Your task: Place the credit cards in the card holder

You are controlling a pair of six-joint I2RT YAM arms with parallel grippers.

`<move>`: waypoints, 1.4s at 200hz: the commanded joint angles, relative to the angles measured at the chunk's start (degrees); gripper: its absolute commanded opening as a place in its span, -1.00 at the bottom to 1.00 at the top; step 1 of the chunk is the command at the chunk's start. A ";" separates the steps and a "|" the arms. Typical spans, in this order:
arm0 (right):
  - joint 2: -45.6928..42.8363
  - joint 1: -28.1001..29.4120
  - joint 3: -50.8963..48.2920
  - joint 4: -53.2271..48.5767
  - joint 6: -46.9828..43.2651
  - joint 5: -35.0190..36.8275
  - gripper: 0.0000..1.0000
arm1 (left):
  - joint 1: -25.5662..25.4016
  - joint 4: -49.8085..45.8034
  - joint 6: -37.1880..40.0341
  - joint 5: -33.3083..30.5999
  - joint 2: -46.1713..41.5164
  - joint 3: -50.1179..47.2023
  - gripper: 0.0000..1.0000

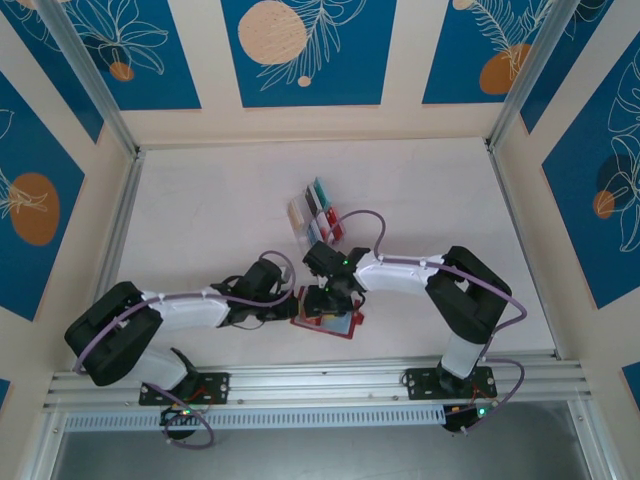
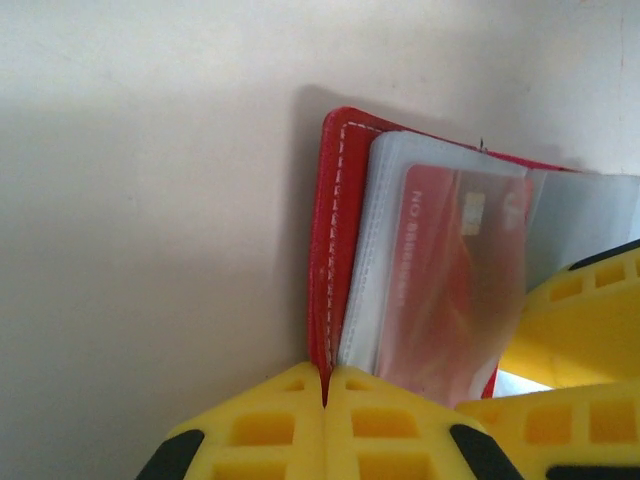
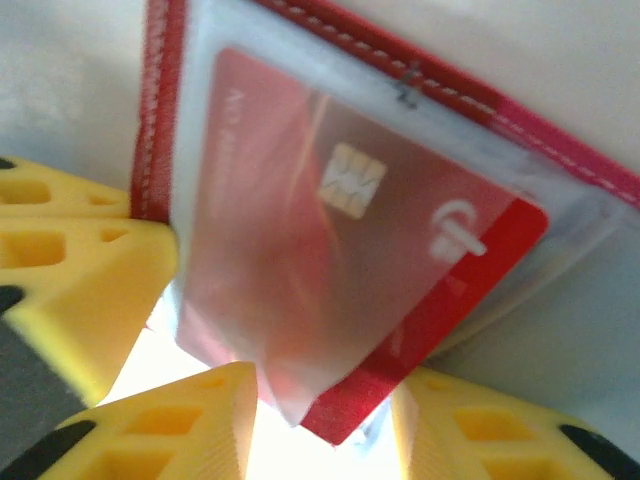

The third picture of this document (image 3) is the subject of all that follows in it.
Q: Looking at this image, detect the red card holder wallet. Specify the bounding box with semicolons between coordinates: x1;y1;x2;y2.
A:
128;0;640;446

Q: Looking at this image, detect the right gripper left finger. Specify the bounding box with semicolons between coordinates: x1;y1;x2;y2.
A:
9;362;259;480

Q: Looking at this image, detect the red credit card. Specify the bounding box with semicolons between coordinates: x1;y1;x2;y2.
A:
175;45;550;447

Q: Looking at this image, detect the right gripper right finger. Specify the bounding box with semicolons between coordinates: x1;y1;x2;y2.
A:
392;367;640;480

